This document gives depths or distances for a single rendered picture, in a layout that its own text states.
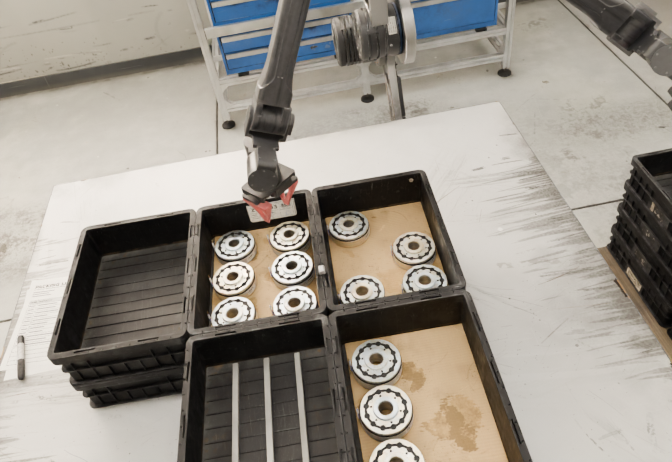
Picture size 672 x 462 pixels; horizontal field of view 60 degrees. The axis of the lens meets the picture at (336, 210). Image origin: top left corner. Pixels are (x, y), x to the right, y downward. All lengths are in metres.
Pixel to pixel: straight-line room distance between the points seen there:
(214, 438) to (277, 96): 0.68
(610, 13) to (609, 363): 0.75
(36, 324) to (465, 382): 1.15
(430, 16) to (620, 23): 2.17
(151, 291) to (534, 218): 1.06
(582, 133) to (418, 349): 2.16
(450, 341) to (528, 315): 0.29
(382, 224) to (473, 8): 2.07
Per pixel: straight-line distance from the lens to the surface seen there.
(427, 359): 1.28
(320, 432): 1.22
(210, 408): 1.30
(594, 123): 3.34
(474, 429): 1.21
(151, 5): 4.12
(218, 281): 1.45
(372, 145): 1.99
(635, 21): 1.27
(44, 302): 1.85
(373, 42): 1.65
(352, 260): 1.45
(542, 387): 1.42
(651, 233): 2.18
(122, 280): 1.60
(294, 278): 1.40
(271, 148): 1.10
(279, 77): 1.06
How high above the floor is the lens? 1.92
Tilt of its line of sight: 44 degrees down
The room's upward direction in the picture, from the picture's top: 9 degrees counter-clockwise
